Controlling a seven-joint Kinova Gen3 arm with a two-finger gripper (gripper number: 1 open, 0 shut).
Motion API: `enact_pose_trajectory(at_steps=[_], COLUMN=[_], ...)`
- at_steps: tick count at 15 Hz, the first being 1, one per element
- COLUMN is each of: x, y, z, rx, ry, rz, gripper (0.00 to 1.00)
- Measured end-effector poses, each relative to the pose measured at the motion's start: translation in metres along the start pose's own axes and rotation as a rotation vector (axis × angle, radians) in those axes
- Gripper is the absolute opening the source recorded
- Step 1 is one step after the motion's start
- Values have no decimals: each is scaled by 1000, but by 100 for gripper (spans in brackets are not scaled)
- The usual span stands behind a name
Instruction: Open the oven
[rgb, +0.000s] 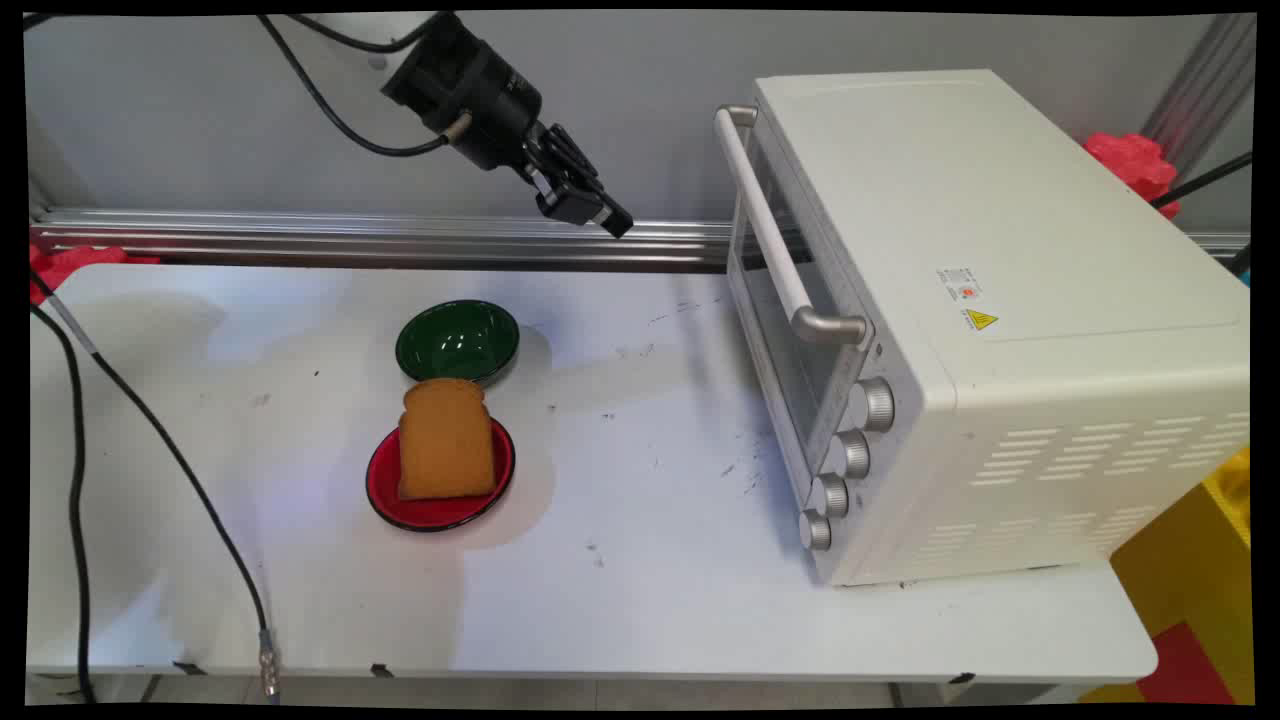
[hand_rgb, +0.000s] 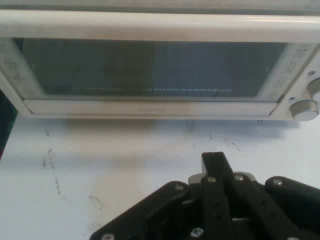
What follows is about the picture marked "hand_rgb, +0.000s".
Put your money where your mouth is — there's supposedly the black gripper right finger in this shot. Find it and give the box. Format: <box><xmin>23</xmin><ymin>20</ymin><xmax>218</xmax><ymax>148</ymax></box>
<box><xmin>212</xmin><ymin>151</ymin><xmax>320</xmax><ymax>240</ymax></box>

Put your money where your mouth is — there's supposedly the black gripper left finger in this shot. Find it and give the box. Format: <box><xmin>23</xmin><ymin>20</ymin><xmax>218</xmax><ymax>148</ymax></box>
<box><xmin>89</xmin><ymin>151</ymin><xmax>235</xmax><ymax>240</ymax></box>

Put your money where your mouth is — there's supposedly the white oven door with handle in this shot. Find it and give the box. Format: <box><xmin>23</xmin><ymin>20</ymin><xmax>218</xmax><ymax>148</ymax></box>
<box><xmin>0</xmin><ymin>9</ymin><xmax>320</xmax><ymax>118</ymax></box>

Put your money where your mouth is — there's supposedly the white toaster oven body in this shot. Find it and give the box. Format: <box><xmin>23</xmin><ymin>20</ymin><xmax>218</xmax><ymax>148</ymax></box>
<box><xmin>0</xmin><ymin>0</ymin><xmax>320</xmax><ymax>123</ymax></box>

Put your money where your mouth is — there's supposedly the silver oven knob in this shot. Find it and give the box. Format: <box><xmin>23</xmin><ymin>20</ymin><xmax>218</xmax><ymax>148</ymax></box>
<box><xmin>289</xmin><ymin>99</ymin><xmax>320</xmax><ymax>123</ymax></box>
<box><xmin>306</xmin><ymin>77</ymin><xmax>320</xmax><ymax>99</ymax></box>

